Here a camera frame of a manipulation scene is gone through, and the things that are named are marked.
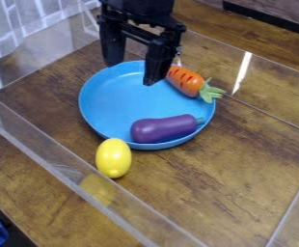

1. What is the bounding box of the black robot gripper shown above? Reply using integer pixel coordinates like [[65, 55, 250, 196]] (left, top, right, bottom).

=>
[[99, 0, 186, 86]]

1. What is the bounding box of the orange toy carrot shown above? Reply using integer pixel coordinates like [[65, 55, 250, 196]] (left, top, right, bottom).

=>
[[167, 65, 226, 103]]

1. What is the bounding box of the blue round plastic tray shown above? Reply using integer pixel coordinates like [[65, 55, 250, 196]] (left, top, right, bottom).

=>
[[79, 60, 217, 151]]

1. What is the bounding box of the purple toy eggplant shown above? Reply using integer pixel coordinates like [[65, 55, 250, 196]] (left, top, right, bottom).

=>
[[131, 114, 206, 144]]

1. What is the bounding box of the white checkered curtain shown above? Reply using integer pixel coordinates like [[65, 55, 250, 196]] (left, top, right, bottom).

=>
[[0, 0, 102, 64]]

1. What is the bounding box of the yellow toy lemon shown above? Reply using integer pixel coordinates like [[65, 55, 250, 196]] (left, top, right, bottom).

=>
[[95, 138, 131, 178]]

